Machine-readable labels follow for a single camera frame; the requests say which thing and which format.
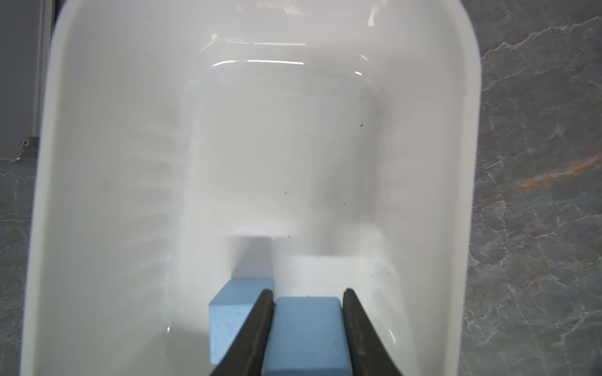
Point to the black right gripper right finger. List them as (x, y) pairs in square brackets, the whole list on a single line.
[(368, 354)]

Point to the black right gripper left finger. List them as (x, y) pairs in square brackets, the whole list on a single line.
[(246, 354)]

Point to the blue cube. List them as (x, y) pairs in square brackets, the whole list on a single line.
[(228, 311), (307, 337)]

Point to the white plastic tray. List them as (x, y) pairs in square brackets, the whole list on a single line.
[(326, 144)]

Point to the silver aluminium first aid case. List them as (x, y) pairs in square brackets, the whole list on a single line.
[(26, 31)]

